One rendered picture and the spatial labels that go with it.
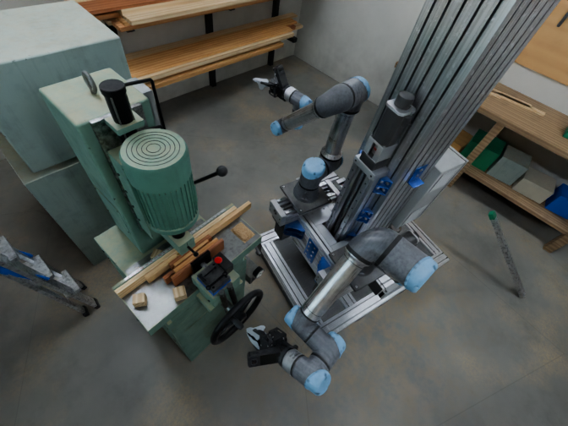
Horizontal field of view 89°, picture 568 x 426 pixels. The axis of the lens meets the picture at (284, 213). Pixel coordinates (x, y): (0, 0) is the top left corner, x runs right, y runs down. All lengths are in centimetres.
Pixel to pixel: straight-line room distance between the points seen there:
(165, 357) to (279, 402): 75
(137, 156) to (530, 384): 278
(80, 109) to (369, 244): 91
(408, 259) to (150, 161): 76
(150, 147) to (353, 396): 187
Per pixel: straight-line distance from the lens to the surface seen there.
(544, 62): 365
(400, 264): 91
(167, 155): 85
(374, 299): 216
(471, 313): 281
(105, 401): 220
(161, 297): 128
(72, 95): 110
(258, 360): 110
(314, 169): 151
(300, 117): 143
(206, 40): 358
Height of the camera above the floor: 207
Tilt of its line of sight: 53 degrees down
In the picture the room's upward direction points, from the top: 13 degrees clockwise
